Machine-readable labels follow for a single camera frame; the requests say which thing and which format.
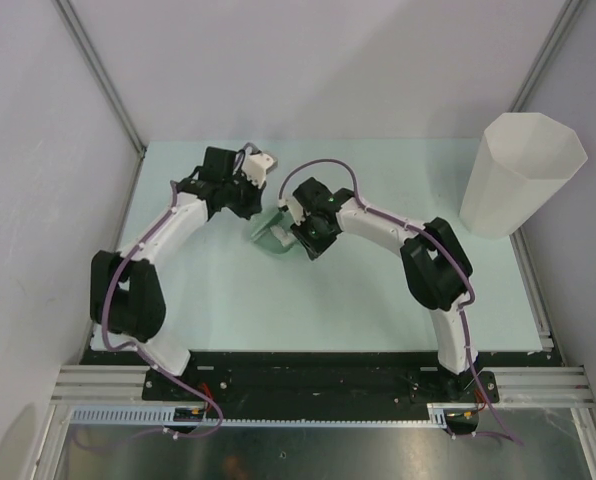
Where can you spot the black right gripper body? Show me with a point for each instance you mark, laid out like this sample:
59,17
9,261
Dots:
313,237

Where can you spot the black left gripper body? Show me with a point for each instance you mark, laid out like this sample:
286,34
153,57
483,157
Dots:
242,196

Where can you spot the green plastic dustpan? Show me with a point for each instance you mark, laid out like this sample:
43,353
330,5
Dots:
269,243

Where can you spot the green hand brush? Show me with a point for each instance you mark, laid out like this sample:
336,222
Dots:
263,223

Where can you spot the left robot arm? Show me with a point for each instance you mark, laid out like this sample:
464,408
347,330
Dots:
127,298

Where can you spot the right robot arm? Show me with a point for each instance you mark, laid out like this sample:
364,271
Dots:
436,267

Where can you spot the white paper scrap middle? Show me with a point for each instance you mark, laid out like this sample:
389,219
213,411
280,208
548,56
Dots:
284,237

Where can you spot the white octagonal waste bin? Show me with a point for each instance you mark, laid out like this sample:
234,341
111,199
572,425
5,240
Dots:
523,159

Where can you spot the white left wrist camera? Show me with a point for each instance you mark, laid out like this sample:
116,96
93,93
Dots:
257,166

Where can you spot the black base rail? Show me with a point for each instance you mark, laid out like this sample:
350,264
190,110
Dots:
418,375

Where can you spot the aluminium frame post left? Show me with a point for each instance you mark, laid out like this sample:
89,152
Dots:
82,40

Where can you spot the aluminium frame post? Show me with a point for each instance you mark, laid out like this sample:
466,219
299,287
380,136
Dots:
562,27
82,40

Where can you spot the aluminium extrusion rail left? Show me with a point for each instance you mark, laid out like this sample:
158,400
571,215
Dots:
99,385

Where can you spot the aluminium extrusion rail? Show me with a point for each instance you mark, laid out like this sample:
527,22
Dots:
543,387
99,385

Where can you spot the aluminium frame post right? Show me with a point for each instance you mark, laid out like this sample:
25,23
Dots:
562,27

